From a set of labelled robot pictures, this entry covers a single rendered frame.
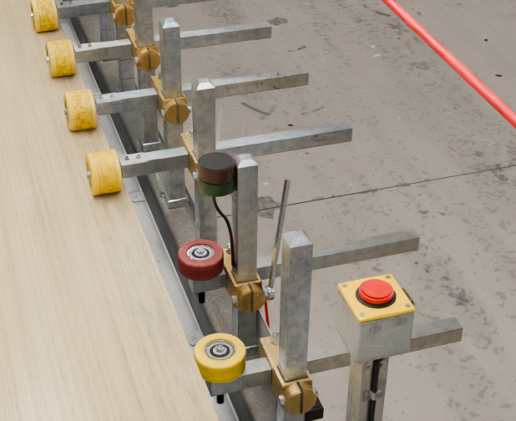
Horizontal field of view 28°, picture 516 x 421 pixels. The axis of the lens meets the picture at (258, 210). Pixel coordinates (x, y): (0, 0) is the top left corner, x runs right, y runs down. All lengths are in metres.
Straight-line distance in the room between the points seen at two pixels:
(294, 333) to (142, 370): 0.24
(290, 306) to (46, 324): 0.41
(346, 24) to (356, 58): 0.34
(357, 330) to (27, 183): 0.99
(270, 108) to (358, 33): 0.80
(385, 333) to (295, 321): 0.35
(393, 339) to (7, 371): 0.65
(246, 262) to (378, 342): 0.59
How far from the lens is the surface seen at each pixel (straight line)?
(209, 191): 1.67
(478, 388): 2.94
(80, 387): 1.59
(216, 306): 2.02
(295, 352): 1.60
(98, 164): 1.94
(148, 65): 2.37
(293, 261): 1.48
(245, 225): 1.74
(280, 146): 2.04
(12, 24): 2.70
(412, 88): 4.33
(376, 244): 1.93
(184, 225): 2.24
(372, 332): 1.22
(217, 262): 1.80
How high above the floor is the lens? 1.99
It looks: 34 degrees down
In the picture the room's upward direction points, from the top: 1 degrees clockwise
